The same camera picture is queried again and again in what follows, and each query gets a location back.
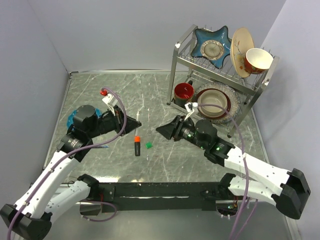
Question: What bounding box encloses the white pink acrylic marker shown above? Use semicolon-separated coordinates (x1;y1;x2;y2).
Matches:
134;111;141;137

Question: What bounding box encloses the black orange highlighter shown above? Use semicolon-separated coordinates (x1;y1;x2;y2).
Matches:
134;135;141;157

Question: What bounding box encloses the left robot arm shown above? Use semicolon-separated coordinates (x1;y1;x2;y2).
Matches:
0;105;142;240

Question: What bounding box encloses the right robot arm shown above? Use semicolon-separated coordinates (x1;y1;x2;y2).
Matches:
156;115;311;220

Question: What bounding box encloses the green pen cap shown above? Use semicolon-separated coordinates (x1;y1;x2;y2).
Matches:
145;142;153;149

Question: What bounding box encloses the blue ballpoint pen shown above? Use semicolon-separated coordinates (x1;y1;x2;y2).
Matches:
94;145;109;149

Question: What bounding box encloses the teal polka dot plate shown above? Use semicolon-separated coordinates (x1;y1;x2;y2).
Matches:
66;108;102;129

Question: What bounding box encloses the black floral mug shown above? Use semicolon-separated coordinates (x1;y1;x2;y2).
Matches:
173;80;195;107

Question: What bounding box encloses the beige bowl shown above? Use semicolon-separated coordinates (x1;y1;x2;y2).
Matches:
197;89;228;118

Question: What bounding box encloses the steel dish rack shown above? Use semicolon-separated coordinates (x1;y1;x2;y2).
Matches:
166;24;280;125

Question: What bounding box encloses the blue star shaped dish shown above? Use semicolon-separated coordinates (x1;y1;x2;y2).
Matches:
190;25;232;70

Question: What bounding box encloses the red white bowl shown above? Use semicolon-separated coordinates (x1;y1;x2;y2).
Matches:
244;48;274;74

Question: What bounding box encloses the cream floral plate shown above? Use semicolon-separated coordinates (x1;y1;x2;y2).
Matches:
230;27;255;78

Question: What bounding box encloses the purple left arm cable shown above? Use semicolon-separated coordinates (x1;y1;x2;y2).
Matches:
4;86;127;240

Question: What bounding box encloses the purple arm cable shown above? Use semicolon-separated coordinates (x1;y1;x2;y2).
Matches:
4;86;127;240
197;103;258;240

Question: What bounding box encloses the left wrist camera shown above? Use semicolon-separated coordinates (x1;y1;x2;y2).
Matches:
100;88;118;111

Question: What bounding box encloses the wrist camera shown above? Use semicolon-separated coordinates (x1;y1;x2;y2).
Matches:
184;102;198;122
100;88;118;111

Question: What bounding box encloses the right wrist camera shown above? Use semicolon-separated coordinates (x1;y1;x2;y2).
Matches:
184;102;198;122

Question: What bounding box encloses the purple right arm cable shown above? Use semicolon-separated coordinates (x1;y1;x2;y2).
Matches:
197;103;258;240

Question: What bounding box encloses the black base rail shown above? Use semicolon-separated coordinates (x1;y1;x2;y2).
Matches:
74;173;251;218

